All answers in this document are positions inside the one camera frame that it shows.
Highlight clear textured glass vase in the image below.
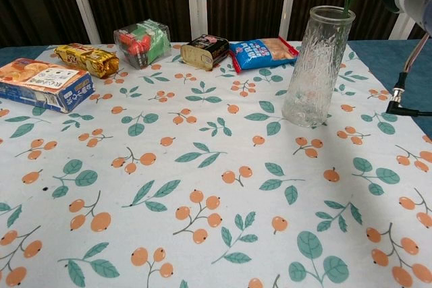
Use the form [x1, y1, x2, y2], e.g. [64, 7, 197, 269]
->
[281, 5, 357, 129]

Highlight blue cracker bag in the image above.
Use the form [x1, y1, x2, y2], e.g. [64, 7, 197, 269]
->
[228, 36, 300, 76]

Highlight black gold tin can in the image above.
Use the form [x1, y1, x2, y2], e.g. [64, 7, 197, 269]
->
[180, 34, 230, 72]

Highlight white fruit-print tablecloth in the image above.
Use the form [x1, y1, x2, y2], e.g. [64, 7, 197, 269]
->
[0, 40, 432, 288]

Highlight clear box red green contents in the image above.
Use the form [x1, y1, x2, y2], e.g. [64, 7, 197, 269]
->
[113, 19, 172, 70]

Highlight gold foil snack pack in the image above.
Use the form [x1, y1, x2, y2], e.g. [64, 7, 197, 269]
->
[53, 42, 120, 80]

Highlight orange blue biscuit box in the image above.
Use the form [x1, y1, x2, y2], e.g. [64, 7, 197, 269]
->
[0, 57, 97, 114]

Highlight black cable with metal connector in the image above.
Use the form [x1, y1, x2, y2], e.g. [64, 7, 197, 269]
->
[385, 33, 432, 117]

